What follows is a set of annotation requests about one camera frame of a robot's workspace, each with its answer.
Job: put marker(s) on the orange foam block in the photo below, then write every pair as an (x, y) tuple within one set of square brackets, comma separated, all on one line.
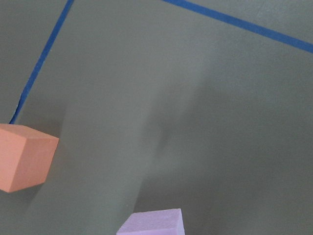
[(26, 155)]

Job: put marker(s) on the pink foam block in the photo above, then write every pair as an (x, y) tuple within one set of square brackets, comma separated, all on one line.
[(163, 222)]

